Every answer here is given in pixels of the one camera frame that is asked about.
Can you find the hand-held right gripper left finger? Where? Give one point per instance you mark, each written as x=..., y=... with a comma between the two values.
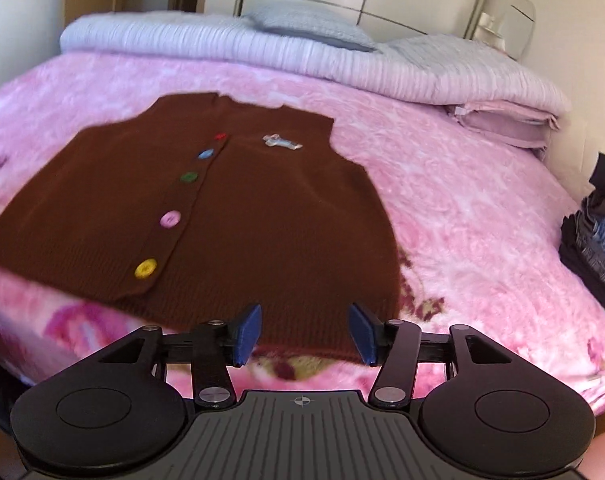
x=247, y=335

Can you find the folded pink sheet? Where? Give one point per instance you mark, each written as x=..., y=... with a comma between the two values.
x=502, y=122

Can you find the stack of dark folded clothes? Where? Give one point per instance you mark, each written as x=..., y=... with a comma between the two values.
x=597, y=245

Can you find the pink floral blanket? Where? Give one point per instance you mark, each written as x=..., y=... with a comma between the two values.
x=457, y=200

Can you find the round mirror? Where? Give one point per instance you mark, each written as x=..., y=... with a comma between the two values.
x=522, y=30

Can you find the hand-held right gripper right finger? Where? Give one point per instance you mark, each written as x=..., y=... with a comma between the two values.
x=362, y=335

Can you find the white ribbed quilt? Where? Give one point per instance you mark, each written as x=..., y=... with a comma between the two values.
x=332, y=60

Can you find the brown knit button vest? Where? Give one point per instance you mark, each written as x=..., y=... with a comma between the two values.
x=262, y=220

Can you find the light grey textured pillow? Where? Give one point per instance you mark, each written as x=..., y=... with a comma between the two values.
x=442, y=50
x=312, y=25

